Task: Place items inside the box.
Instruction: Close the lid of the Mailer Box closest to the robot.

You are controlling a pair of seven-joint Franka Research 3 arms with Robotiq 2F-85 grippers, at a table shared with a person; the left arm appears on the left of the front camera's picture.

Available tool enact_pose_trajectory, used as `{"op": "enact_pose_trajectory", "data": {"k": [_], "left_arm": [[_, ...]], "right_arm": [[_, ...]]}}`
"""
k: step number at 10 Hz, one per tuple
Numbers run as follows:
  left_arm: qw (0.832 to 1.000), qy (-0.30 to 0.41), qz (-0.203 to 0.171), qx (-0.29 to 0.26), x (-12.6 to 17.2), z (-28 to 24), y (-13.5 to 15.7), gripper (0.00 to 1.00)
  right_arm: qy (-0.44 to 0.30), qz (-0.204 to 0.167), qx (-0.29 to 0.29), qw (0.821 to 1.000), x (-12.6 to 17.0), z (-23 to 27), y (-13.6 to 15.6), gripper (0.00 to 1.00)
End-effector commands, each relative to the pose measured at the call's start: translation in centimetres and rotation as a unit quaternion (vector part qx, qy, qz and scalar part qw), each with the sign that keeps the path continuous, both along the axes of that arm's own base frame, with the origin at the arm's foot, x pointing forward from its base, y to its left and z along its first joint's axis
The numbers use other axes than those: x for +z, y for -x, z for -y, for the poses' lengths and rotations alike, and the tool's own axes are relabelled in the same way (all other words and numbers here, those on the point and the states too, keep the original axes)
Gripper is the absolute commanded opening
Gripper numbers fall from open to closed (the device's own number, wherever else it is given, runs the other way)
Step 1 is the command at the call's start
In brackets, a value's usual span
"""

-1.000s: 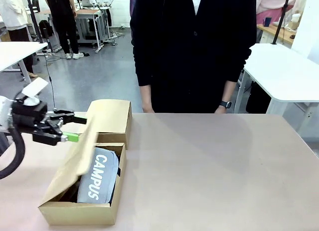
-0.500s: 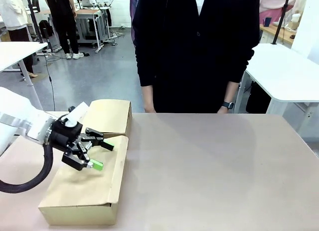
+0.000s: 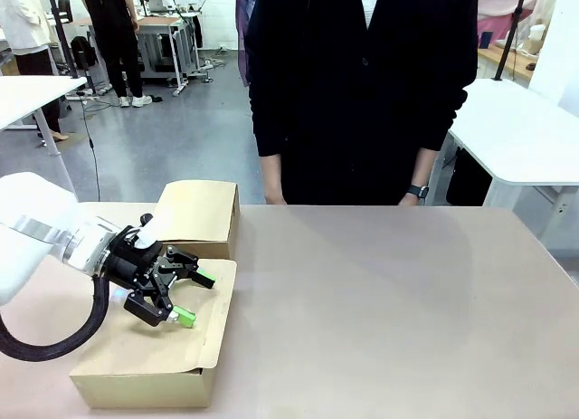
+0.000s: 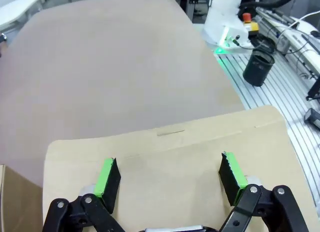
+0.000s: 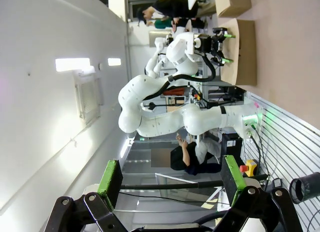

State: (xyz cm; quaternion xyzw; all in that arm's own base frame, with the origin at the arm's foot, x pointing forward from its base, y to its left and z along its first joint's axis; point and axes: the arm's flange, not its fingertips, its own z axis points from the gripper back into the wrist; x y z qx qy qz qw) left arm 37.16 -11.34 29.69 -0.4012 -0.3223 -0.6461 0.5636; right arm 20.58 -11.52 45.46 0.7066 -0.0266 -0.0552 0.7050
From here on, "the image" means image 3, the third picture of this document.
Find wooden background table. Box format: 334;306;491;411
477;45;535;81

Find background workbench wooden top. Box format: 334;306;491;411
133;14;204;97

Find person's left forearm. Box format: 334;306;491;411
409;146;441;189

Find white jar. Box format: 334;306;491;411
527;24;547;53

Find black backpack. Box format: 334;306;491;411
70;35;99;71

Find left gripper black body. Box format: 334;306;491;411
108;228;162;298

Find black braided arm hose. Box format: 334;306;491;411
0;276;112;362

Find black bag under desk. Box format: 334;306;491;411
445;147;494;206

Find large cardboard box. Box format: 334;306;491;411
69;258;239;410

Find white desk grey legs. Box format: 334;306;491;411
424;78;579;257

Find person's right forearm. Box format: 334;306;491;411
260;152;286;196

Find background person purple garment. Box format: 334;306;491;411
234;0;254;88

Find background person white jacket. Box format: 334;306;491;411
0;0;69;142

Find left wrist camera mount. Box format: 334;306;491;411
128;214;163;251

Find background person in black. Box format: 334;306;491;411
74;0;153;109

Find black tripod pole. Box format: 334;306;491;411
493;0;530;81
44;0;99;94

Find background person in pink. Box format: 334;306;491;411
474;0;551;49

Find black floor cable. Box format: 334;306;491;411
80;92;103;203

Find person's black cardigan torso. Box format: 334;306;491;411
245;0;479;206

